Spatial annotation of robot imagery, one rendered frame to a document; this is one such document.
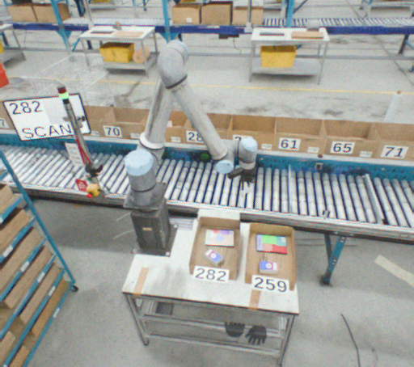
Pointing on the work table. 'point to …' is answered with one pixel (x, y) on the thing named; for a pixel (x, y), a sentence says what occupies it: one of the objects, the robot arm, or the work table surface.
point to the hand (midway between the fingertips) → (240, 188)
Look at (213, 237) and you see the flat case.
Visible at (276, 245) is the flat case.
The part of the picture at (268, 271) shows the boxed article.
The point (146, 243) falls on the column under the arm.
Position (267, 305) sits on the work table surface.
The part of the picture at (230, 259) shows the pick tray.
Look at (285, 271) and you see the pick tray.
